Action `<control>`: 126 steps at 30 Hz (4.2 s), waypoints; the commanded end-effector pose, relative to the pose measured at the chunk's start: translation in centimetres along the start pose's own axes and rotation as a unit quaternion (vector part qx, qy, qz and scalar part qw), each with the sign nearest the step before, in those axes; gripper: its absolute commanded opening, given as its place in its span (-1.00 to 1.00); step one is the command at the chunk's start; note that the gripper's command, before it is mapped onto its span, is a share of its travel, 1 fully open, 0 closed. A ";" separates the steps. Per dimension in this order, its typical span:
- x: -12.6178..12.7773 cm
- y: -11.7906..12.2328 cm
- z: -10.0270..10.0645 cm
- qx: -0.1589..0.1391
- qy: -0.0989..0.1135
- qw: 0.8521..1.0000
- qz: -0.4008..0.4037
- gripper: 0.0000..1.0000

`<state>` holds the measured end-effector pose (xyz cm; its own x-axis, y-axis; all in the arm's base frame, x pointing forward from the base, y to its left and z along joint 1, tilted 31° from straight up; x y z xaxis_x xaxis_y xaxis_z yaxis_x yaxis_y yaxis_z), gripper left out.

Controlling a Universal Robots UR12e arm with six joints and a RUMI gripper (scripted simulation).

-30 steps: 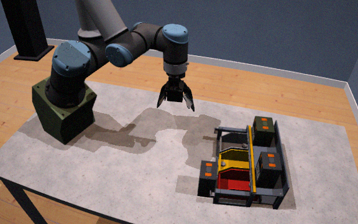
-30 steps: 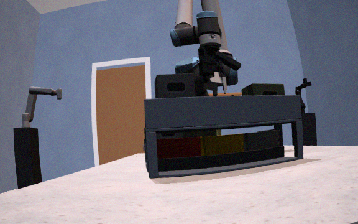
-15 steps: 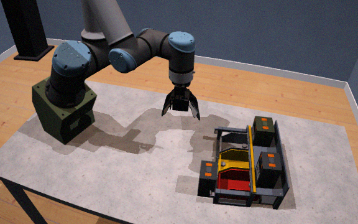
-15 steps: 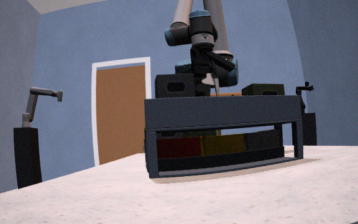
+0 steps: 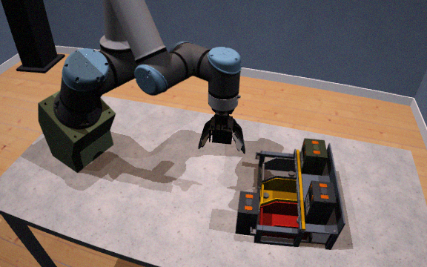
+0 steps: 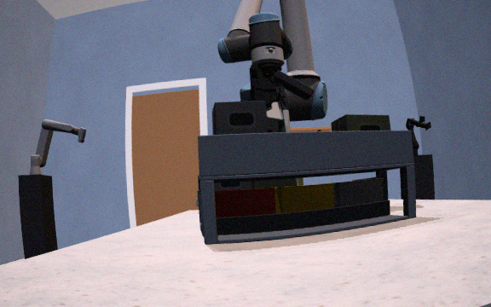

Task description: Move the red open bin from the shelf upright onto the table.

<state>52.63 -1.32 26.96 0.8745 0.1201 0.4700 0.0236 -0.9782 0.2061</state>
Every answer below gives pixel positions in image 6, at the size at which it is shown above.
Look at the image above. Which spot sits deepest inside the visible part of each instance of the red bin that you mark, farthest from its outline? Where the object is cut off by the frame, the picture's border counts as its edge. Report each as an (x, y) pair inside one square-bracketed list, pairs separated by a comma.
[(245, 202)]

